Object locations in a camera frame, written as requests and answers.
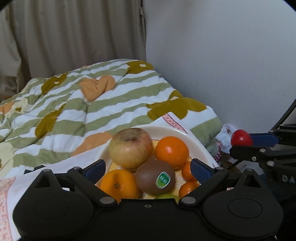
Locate red cherry tomato front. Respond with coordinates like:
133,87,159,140
230,130,252,146

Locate small mandarin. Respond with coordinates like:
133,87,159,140
182,162,197,182
179,181,200,198

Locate large orange back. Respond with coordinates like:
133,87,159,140
98,170,140,202

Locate large orange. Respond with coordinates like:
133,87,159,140
98,170,140,202
154,136,189,169

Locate green apple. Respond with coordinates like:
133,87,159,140
155,193,179,203

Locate large orange front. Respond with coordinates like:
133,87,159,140
154,136,189,169

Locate brown kiwi with sticker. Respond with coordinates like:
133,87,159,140
135,160,176,196

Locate large red-yellow apple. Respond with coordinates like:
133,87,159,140
108,128,154,170

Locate cream plate with cartoon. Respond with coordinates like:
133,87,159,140
95,124,219,200

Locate white plastic bag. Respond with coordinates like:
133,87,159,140
215,123,237,154

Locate green striped floral duvet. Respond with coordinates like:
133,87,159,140
1,59,222,177

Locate beige curtains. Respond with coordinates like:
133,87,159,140
1,1,146,100

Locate black cable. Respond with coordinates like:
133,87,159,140
270,98,296,131

